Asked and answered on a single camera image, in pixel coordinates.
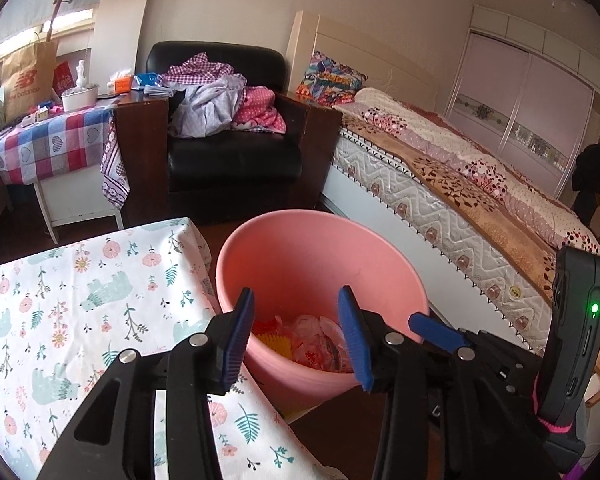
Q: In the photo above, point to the pink dotted garment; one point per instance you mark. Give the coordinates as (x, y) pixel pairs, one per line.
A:
(260, 110)

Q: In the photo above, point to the orange tissue box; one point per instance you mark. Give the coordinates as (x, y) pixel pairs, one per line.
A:
(120, 85)

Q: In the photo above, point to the colourful printed pillow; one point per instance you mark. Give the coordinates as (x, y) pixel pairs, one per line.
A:
(330, 77)

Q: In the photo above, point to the purple patterned cloth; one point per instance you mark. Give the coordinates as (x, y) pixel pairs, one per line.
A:
(115, 175)

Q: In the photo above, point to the small white box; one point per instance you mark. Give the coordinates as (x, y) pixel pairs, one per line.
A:
(35, 117)

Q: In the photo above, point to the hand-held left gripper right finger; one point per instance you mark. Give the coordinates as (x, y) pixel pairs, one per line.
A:
(352, 345)

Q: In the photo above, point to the white desk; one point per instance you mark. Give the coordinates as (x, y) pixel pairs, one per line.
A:
(75, 195)

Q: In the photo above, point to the brown floral blanket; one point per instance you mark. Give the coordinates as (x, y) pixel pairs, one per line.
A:
(455, 170)

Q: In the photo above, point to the clear snack wrapper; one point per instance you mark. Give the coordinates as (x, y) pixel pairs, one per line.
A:
(325, 355)

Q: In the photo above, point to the blue packet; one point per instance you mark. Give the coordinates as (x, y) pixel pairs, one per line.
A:
(147, 80)

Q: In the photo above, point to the bed with cream headboard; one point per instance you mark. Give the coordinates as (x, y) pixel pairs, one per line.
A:
(405, 195)

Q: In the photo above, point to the checked purple shirt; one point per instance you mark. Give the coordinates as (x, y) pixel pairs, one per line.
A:
(195, 70)

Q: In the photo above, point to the pink plastic bucket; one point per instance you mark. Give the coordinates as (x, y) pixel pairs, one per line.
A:
(305, 260)

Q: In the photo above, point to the brown paper bag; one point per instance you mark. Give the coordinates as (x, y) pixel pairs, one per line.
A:
(27, 80)

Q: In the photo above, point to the white bowl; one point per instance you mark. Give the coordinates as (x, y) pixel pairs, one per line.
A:
(77, 100)

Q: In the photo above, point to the lilac grey garment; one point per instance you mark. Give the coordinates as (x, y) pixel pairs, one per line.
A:
(205, 110)

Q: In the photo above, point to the black leather armchair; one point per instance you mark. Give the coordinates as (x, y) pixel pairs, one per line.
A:
(230, 170)

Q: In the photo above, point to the white knotted plastic bag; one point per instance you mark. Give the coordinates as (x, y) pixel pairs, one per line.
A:
(81, 75)

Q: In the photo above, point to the red gift bag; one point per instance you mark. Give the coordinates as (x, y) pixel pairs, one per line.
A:
(64, 80)

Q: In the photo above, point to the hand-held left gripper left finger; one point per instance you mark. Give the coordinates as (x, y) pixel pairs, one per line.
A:
(240, 340)

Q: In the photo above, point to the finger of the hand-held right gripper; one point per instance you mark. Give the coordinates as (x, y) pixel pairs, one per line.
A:
(437, 330)

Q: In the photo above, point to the window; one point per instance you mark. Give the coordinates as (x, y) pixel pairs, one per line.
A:
(67, 27)

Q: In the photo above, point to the wooden coat stand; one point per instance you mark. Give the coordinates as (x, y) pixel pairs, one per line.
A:
(55, 15)

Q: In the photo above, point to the large yellow foam net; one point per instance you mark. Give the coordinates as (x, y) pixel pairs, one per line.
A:
(275, 342)

